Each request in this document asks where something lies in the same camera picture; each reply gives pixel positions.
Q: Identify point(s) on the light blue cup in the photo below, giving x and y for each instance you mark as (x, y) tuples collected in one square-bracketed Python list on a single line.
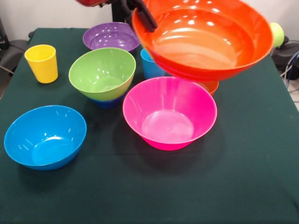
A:
[(148, 67)]

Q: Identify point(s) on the yellow cup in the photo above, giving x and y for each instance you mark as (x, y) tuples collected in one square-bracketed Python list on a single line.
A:
[(43, 67)]

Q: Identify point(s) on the large pink bowl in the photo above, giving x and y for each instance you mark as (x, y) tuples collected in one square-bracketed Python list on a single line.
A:
[(168, 112)]

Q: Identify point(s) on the dark green table cloth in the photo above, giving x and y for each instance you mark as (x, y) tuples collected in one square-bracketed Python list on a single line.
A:
[(140, 186)]

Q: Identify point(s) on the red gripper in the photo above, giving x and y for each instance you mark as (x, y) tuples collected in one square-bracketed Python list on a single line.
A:
[(91, 2)]

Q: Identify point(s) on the grey chair base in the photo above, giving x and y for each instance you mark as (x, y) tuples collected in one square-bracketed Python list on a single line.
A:
[(11, 53), (287, 53)]

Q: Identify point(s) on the large orange bowl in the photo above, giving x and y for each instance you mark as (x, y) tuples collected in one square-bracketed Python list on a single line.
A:
[(205, 42)]

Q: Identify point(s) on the green bowl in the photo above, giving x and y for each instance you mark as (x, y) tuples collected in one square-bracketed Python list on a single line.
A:
[(100, 70)]

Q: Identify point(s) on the small orange bowl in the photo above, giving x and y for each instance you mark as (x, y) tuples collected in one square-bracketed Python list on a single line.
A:
[(211, 87)]

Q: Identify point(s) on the purple bowl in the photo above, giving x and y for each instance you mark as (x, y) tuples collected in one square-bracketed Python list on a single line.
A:
[(107, 37)]

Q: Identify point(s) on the small dark blue bowl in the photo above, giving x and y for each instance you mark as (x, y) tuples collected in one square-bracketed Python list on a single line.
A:
[(106, 103)]

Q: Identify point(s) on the large light blue bowl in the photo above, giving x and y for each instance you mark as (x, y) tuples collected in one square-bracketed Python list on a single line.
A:
[(44, 137)]

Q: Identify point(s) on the light green cup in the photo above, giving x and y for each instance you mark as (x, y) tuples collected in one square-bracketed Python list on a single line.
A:
[(278, 35)]

